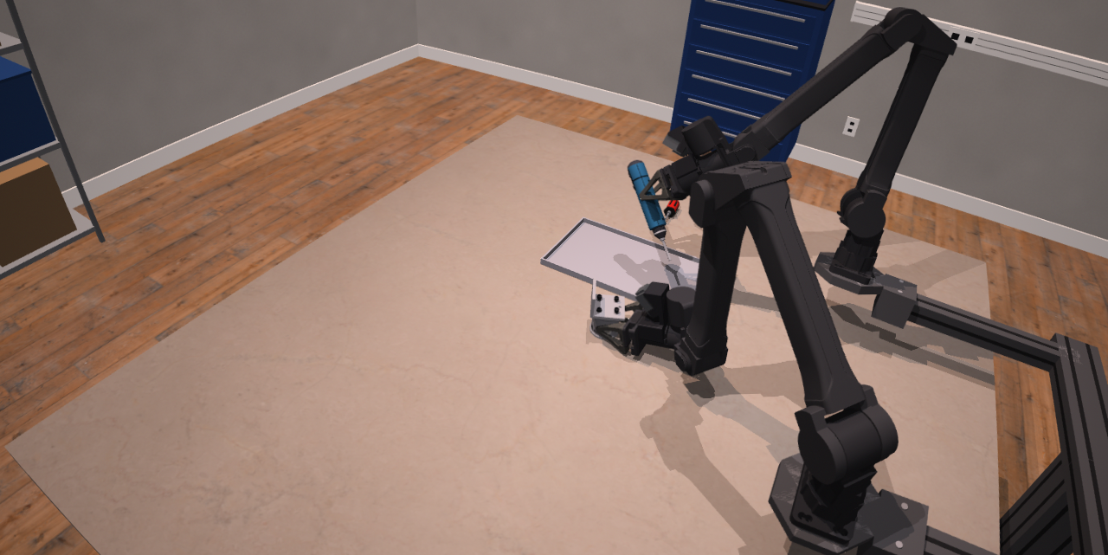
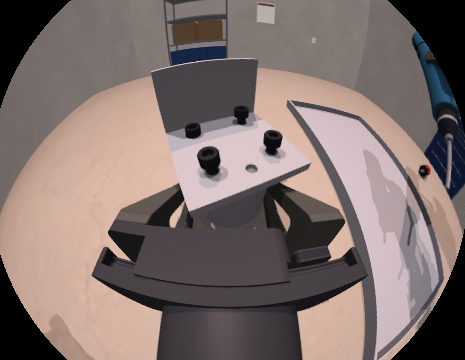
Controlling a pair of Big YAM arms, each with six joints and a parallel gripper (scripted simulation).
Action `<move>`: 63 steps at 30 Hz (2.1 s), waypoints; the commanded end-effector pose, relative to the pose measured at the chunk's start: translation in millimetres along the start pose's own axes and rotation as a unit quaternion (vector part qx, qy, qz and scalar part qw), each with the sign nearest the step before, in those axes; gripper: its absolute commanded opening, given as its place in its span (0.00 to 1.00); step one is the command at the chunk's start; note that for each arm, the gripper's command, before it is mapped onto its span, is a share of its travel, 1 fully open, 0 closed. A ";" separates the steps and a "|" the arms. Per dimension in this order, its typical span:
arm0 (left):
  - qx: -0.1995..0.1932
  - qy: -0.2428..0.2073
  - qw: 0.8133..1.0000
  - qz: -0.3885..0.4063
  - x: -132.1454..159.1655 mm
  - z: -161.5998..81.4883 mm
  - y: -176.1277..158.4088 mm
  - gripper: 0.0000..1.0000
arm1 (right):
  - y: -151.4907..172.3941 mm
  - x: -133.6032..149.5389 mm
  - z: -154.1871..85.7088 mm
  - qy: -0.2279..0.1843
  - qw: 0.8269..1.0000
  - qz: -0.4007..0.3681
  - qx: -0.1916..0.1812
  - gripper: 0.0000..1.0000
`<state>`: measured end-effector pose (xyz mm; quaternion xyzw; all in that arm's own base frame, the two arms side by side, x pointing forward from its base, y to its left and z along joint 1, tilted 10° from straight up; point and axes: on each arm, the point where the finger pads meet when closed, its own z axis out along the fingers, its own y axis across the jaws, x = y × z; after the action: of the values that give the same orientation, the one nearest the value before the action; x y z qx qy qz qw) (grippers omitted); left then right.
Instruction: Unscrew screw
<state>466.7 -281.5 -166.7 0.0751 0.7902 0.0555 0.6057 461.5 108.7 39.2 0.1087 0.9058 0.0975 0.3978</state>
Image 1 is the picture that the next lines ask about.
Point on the red screwdriver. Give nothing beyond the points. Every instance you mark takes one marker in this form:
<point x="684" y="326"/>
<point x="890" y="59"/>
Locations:
<point x="671" y="209"/>

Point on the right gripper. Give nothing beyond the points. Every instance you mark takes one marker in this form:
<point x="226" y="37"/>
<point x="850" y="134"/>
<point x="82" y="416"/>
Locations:
<point x="680" y="187"/>

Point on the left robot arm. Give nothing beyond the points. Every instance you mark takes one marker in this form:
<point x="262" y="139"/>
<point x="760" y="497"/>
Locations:
<point x="857" y="437"/>

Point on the grey l-shaped bracket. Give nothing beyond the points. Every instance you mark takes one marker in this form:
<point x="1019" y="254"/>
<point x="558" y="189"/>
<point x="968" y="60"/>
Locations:
<point x="607" y="304"/>

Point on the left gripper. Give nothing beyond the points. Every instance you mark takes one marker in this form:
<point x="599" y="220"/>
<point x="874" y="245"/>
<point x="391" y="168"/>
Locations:
<point x="624" y="329"/>

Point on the dark blue electric screwdriver barrel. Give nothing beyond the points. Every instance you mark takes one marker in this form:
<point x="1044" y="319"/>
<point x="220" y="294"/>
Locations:
<point x="651" y="208"/>

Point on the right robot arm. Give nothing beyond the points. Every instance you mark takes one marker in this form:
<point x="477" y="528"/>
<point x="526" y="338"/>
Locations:
<point x="861" y="208"/>

